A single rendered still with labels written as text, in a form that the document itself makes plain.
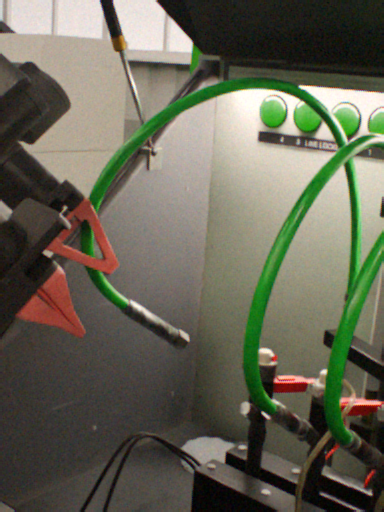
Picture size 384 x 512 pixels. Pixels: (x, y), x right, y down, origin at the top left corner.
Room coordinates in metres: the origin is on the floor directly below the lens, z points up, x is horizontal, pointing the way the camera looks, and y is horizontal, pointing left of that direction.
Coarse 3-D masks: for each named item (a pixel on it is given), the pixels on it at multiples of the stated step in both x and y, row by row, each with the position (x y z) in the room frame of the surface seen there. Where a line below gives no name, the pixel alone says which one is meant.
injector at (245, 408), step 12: (264, 372) 0.76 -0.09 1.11; (264, 384) 0.76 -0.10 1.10; (240, 408) 0.75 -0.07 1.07; (252, 408) 0.75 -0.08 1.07; (252, 420) 0.76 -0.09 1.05; (264, 420) 0.76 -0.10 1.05; (252, 432) 0.76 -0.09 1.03; (264, 432) 0.77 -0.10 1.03; (252, 444) 0.77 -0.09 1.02; (252, 456) 0.76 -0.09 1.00; (252, 468) 0.76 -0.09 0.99
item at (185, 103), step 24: (192, 96) 0.80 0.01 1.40; (216, 96) 0.81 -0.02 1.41; (312, 96) 0.87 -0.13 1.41; (168, 120) 0.78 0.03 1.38; (336, 120) 0.89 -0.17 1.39; (336, 144) 0.90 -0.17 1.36; (120, 168) 0.76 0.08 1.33; (96, 192) 0.74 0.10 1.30; (360, 216) 0.92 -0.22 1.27; (360, 240) 0.92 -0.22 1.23
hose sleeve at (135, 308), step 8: (128, 304) 0.76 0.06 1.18; (136, 304) 0.77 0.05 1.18; (128, 312) 0.76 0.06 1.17; (136, 312) 0.77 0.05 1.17; (144, 312) 0.77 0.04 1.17; (136, 320) 0.77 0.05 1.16; (144, 320) 0.77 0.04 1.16; (152, 320) 0.78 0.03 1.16; (160, 320) 0.79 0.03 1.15; (152, 328) 0.78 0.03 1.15; (160, 328) 0.78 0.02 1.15; (168, 328) 0.79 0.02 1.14; (160, 336) 0.79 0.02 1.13; (168, 336) 0.79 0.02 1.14; (176, 336) 0.79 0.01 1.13
